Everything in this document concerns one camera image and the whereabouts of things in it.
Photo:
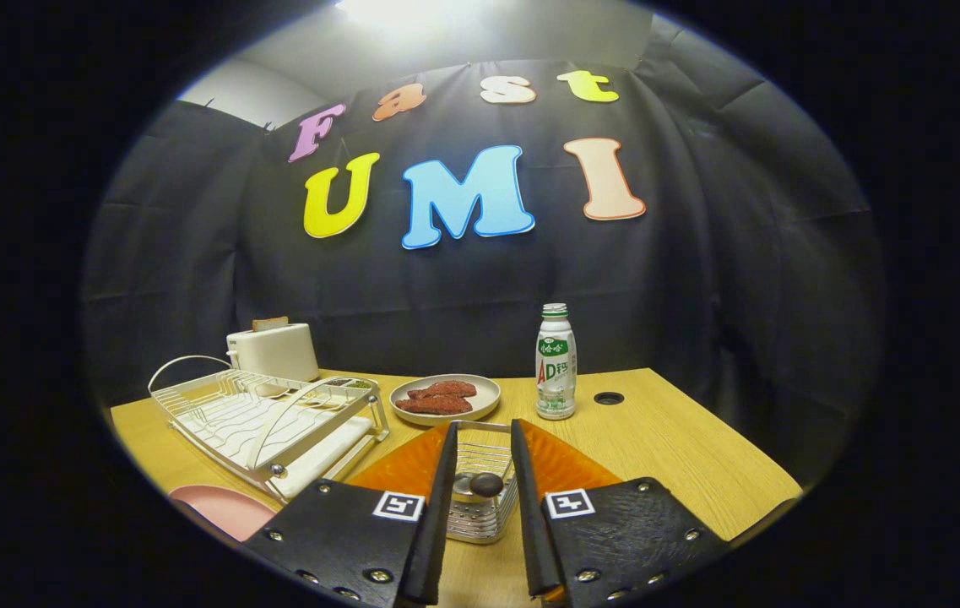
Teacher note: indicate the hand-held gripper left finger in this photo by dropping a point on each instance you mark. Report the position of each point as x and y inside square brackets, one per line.
[437, 523]

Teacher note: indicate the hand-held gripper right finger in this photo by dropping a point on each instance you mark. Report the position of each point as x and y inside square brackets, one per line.
[530, 523]

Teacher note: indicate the pink plate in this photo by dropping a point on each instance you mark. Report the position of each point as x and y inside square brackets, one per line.
[222, 507]

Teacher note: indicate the beige plate with meat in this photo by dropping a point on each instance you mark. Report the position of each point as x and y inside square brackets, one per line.
[488, 397]

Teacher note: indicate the white drip tray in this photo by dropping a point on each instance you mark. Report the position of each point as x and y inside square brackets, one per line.
[328, 452]

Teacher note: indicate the white green-label drink bottle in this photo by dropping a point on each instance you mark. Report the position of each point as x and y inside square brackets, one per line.
[556, 371]

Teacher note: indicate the divided tray of beans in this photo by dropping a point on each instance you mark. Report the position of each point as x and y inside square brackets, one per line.
[353, 383]

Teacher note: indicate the cream toaster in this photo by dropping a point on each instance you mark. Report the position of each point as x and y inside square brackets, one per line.
[277, 355]

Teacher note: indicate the brown toast slice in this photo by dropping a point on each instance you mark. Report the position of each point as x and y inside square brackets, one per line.
[270, 323]

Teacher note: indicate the black backdrop cloth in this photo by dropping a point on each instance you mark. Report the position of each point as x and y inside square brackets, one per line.
[699, 295]

